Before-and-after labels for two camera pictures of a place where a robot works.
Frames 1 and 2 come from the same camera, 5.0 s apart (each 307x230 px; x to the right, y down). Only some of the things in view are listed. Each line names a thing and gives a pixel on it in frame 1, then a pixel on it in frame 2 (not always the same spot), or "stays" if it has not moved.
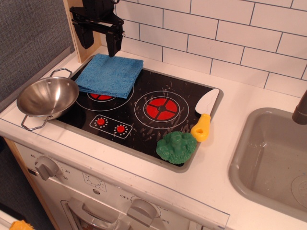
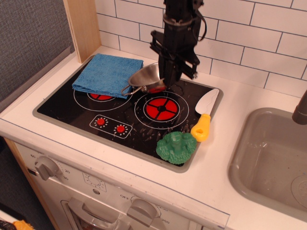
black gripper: [97, 16] → [178, 44]
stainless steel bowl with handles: [47, 97] → [147, 78]
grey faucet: [300, 113] stays
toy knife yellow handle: [200, 132] stays
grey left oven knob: [46, 167] stays
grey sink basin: [268, 165] stays
